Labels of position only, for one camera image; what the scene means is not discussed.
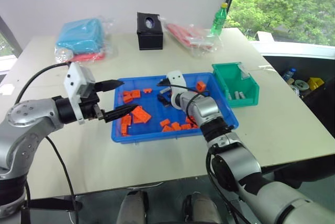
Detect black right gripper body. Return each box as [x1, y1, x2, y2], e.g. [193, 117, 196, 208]
[166, 85, 174, 104]

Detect green plastic bottle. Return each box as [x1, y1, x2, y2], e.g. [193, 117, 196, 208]
[210, 2, 229, 37]

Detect large orange plastic plate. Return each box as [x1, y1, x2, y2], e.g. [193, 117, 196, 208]
[130, 105, 153, 125]

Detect clear bag of red items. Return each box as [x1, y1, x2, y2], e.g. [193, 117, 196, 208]
[158, 16, 224, 58]

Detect grey tape roll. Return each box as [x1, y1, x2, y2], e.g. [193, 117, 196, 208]
[293, 79, 311, 93]

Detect clear water bottle blue cap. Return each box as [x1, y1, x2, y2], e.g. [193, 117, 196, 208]
[282, 68, 297, 81]

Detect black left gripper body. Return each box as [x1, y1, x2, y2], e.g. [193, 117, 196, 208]
[78, 84, 106, 123]

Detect bagged red cloth pack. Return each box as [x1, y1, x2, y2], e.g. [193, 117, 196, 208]
[70, 52, 107, 64]

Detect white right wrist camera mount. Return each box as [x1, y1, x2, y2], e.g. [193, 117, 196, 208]
[167, 70, 188, 94]

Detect bagged blue cloth pack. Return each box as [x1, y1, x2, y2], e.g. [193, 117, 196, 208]
[54, 17, 116, 59]

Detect yellow plastic part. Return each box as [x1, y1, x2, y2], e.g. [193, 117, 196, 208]
[307, 77, 325, 91]

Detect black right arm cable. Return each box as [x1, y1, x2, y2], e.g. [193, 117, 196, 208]
[169, 84, 248, 224]

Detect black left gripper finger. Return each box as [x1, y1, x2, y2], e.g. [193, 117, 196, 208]
[103, 104, 138, 124]
[94, 79, 124, 94]

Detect black storage crate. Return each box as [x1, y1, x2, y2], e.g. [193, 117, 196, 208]
[261, 54, 335, 141]

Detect green plastic bin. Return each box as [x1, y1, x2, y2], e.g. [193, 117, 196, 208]
[211, 61, 261, 109]

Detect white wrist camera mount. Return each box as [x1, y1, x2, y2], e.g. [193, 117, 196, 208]
[64, 62, 96, 125]
[167, 70, 188, 94]

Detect dark rounded robot foot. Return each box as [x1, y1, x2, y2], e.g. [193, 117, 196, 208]
[182, 192, 223, 224]
[116, 189, 149, 224]

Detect blue plastic bin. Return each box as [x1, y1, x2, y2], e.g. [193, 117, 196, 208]
[111, 71, 240, 145]

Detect small white flat piece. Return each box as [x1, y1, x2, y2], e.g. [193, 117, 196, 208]
[0, 84, 15, 96]

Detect black tissue box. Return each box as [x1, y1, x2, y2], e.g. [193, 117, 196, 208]
[136, 12, 164, 51]

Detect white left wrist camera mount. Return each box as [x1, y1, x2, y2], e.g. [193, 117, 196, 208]
[64, 62, 96, 125]

